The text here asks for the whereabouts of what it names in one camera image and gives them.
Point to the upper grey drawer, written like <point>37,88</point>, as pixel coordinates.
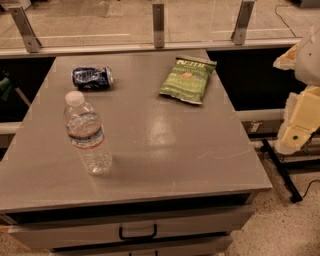
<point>104,230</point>

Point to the grey drawer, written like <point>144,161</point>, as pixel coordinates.
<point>191,246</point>
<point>104,230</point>

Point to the lower grey drawer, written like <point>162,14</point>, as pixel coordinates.
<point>191,246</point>

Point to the green chip bag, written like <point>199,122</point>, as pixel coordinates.
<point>188,79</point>

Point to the green object at left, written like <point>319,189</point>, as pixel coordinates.
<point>5,88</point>

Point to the clear plastic water bottle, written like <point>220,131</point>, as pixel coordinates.
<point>85,131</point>

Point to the left metal bracket post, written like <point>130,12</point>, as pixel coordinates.
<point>31,42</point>

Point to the right metal bracket post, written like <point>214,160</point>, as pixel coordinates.
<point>239,34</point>

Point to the crushed blue soda can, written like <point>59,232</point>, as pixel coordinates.
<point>94,78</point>

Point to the grey horizontal rail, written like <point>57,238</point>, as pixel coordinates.
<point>168,46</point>

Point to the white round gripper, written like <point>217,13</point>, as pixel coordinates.
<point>309,61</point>

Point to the black floor stand bar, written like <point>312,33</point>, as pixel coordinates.
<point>295,195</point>

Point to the black drawer handle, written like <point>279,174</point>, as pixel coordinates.
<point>138,232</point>

